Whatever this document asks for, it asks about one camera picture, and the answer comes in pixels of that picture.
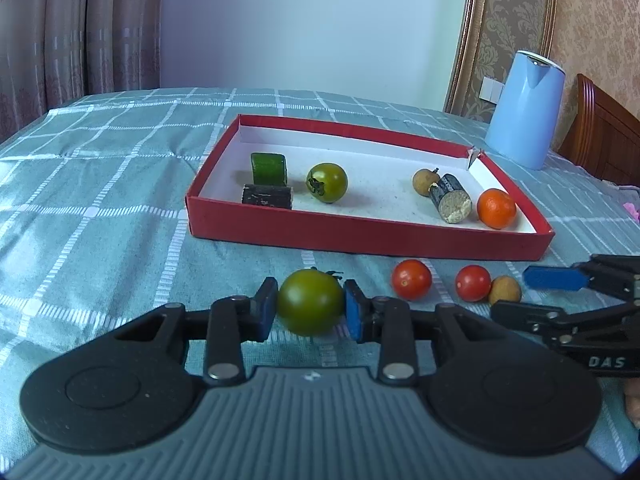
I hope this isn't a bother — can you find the green tomato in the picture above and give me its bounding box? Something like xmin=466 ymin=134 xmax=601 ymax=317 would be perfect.
xmin=306 ymin=162 xmax=349 ymax=204
xmin=276 ymin=268 xmax=347 ymax=337

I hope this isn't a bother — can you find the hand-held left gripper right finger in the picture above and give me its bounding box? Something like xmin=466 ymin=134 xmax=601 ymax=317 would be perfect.
xmin=343 ymin=279 xmax=496 ymax=382

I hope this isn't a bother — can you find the brown longan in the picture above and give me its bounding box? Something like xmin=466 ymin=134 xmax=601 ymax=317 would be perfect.
xmin=488 ymin=275 xmax=522 ymax=306
xmin=412 ymin=168 xmax=442 ymax=198

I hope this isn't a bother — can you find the dark-skinned sugarcane piece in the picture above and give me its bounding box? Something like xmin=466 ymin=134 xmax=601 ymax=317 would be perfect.
xmin=428 ymin=173 xmax=473 ymax=225
xmin=241 ymin=183 xmax=294 ymax=209

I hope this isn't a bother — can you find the light blue electric kettle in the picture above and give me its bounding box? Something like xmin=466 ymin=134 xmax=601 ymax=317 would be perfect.
xmin=484 ymin=50 xmax=567 ymax=171

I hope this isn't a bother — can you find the green checked tablecloth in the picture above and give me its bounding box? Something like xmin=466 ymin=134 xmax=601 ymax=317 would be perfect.
xmin=0 ymin=87 xmax=640 ymax=480

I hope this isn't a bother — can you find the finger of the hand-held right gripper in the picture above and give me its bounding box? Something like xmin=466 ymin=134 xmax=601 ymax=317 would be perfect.
xmin=522 ymin=254 xmax=640 ymax=302
xmin=490 ymin=300 xmax=640 ymax=350

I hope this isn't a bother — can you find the green cucumber piece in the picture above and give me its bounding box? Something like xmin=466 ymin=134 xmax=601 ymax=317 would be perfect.
xmin=251 ymin=152 xmax=288 ymax=187

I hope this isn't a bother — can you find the small orange mandarin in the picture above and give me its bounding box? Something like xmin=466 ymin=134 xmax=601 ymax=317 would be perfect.
xmin=476 ymin=188 xmax=517 ymax=230

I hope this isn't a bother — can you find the person's right hand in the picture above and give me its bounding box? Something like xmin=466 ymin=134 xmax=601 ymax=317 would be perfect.
xmin=622 ymin=379 xmax=640 ymax=429

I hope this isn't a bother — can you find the brown wooden chair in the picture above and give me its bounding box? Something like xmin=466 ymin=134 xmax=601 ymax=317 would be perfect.
xmin=557 ymin=73 xmax=640 ymax=187

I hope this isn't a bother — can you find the pink patterned curtain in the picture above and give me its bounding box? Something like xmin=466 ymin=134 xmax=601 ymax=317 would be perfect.
xmin=0 ymin=0 xmax=166 ymax=137

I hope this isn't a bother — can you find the red cherry tomato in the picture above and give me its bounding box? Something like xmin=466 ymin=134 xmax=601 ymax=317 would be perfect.
xmin=455 ymin=265 xmax=492 ymax=302
xmin=391 ymin=259 xmax=433 ymax=301

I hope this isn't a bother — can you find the white wall socket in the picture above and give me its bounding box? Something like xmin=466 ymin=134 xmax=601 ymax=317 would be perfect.
xmin=480 ymin=76 xmax=505 ymax=105

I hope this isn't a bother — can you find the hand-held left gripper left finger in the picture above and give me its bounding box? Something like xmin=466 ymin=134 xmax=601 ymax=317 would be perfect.
xmin=112 ymin=276 xmax=279 ymax=382

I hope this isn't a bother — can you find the red shallow cardboard box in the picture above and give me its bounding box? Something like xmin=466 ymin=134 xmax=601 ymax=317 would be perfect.
xmin=186 ymin=114 xmax=555 ymax=262

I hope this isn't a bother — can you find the gold wall moulding frame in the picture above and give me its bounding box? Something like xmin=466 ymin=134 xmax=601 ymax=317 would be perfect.
xmin=444 ymin=0 xmax=560 ymax=117

